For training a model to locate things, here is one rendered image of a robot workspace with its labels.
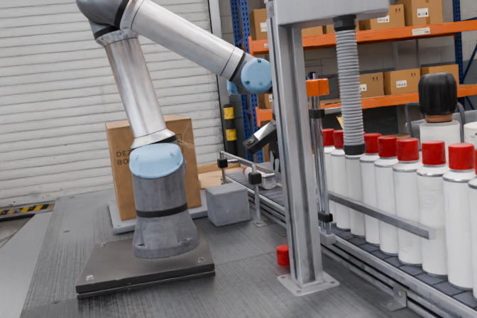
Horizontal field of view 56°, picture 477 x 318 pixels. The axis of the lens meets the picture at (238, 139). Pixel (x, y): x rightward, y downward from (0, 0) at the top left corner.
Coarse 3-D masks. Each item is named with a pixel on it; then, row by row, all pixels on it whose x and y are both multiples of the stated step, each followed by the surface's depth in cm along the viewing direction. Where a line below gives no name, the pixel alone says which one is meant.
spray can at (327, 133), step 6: (324, 132) 96; (330, 132) 96; (324, 138) 96; (330, 138) 96; (324, 144) 96; (330, 144) 96; (324, 150) 96; (330, 150) 96; (330, 156) 96; (330, 162) 96; (330, 168) 96; (330, 174) 96; (330, 180) 96; (330, 186) 96; (330, 204) 97; (330, 210) 97
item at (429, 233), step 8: (224, 152) 165; (240, 160) 146; (256, 168) 132; (264, 168) 126; (280, 176) 116; (328, 192) 93; (336, 200) 90; (344, 200) 87; (352, 200) 85; (352, 208) 85; (360, 208) 82; (368, 208) 80; (376, 208) 79; (376, 216) 78; (384, 216) 75; (392, 216) 74; (392, 224) 74; (400, 224) 72; (408, 224) 70; (416, 224) 69; (416, 232) 68; (424, 232) 66; (432, 232) 66
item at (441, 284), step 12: (240, 180) 153; (264, 192) 133; (276, 192) 131; (336, 228) 95; (348, 240) 88; (360, 240) 87; (372, 252) 81; (396, 264) 75; (420, 276) 70; (444, 288) 65; (456, 300) 62; (468, 300) 61
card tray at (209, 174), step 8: (200, 168) 198; (208, 168) 199; (216, 168) 200; (232, 168) 202; (240, 168) 200; (200, 176) 192; (208, 176) 190; (216, 176) 188; (200, 184) 168; (208, 184) 175; (216, 184) 173
